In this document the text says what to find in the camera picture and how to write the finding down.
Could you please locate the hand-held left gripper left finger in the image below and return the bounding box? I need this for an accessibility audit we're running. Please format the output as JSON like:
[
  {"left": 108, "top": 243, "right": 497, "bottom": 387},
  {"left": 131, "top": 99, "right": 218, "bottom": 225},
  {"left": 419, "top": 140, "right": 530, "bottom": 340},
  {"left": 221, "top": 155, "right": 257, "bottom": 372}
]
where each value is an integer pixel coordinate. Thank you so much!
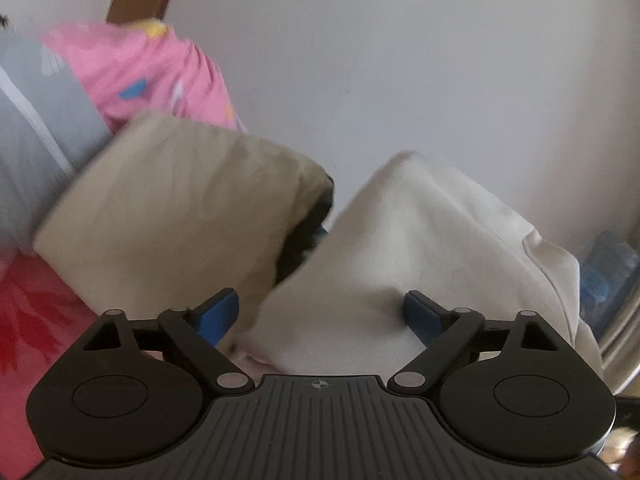
[{"left": 82, "top": 287, "right": 249, "bottom": 395}]

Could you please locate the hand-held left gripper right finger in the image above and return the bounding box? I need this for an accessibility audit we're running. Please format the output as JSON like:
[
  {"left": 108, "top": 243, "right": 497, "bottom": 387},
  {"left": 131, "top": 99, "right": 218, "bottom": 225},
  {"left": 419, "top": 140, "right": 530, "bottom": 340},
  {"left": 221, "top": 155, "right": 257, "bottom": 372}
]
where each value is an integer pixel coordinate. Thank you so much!
[{"left": 404, "top": 290, "right": 561, "bottom": 396}]

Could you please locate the beige jacket with black lines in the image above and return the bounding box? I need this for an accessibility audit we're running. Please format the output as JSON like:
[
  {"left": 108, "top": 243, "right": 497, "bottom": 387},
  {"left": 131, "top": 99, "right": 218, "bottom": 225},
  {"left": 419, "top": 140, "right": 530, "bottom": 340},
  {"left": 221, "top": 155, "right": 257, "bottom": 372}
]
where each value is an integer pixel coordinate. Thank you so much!
[{"left": 235, "top": 150, "right": 603, "bottom": 391}]

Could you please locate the dark folded garment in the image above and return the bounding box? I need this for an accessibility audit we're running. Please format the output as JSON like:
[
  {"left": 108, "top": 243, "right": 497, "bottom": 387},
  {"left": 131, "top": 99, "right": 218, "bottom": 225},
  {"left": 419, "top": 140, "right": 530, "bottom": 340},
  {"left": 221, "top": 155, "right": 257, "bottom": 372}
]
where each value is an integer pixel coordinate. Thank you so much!
[{"left": 272, "top": 175, "right": 335, "bottom": 286}]

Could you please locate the folded beige garment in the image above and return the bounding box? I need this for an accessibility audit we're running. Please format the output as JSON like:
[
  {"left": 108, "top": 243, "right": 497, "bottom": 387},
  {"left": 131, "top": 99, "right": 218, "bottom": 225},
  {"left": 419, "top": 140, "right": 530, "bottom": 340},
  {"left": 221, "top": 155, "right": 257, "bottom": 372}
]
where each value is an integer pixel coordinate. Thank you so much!
[{"left": 32, "top": 110, "right": 335, "bottom": 341}]

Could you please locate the pink floral bed sheet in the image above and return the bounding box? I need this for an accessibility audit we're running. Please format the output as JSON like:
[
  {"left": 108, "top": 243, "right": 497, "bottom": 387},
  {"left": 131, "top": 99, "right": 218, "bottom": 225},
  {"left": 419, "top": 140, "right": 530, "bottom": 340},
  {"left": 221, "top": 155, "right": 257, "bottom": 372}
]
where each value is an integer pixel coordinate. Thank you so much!
[{"left": 0, "top": 250, "right": 166, "bottom": 476}]

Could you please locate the blue plastic bag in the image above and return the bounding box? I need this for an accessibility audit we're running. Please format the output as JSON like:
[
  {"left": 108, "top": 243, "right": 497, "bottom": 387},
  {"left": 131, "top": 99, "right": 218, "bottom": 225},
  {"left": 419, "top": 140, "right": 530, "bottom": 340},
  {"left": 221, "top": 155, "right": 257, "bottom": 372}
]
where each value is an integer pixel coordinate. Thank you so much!
[{"left": 575, "top": 232, "right": 640, "bottom": 321}]

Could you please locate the chrome metal pipe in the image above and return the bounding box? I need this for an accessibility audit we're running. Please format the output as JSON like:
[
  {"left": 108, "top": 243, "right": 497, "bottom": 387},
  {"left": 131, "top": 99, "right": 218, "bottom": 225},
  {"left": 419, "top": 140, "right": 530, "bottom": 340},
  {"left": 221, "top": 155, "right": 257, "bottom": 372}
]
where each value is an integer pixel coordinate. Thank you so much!
[{"left": 600, "top": 290, "right": 640, "bottom": 396}]

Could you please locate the pink and grey quilt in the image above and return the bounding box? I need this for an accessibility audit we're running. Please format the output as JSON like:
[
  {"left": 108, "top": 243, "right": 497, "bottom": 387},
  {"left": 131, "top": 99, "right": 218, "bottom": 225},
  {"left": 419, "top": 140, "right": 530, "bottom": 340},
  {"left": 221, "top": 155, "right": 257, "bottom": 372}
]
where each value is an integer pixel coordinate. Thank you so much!
[{"left": 0, "top": 30, "right": 113, "bottom": 251}]

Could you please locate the pink quilt with coloured shapes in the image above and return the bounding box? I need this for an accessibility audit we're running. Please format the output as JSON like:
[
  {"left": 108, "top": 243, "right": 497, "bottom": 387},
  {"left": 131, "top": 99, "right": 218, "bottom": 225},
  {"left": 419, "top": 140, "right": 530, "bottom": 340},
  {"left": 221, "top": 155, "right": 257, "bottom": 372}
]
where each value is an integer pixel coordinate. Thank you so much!
[{"left": 40, "top": 19, "right": 246, "bottom": 133}]

